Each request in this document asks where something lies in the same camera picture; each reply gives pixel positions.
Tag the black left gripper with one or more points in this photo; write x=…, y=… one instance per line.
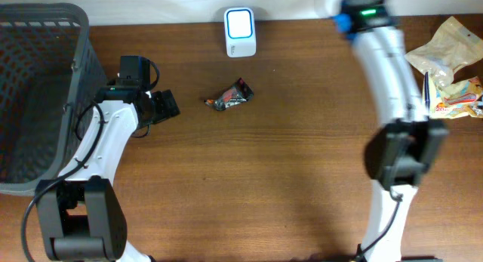
x=166, y=104

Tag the white barcode scanner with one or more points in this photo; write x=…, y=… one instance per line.
x=240, y=32

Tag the beige kraft paper pouch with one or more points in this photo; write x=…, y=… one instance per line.
x=451, y=48

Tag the grey plastic mesh basket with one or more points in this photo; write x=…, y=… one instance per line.
x=50, y=73

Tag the black red snack packet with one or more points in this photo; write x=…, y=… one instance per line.
x=239, y=92

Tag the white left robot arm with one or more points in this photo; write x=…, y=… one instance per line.
x=78, y=212

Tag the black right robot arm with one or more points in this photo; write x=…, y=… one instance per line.
x=407, y=141

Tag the yellow snack chip bag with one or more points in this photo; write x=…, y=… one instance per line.
x=457, y=100

